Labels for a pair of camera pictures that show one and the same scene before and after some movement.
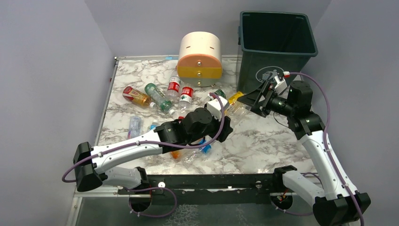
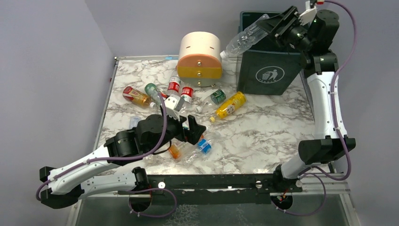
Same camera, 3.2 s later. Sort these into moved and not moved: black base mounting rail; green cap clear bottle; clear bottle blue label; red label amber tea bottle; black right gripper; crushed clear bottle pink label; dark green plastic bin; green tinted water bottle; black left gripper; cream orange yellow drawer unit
Moved: black right gripper; green cap clear bottle; black left gripper
Not moved: green tinted water bottle; red label amber tea bottle; cream orange yellow drawer unit; dark green plastic bin; clear bottle blue label; crushed clear bottle pink label; black base mounting rail
